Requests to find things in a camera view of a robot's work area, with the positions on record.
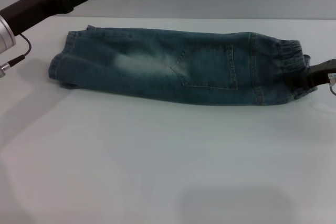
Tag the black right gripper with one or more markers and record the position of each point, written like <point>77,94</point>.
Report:
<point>323,70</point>

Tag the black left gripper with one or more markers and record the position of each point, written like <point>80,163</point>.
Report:
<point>34,9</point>

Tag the blue denim shorts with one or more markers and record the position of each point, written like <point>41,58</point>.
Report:
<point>162,72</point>

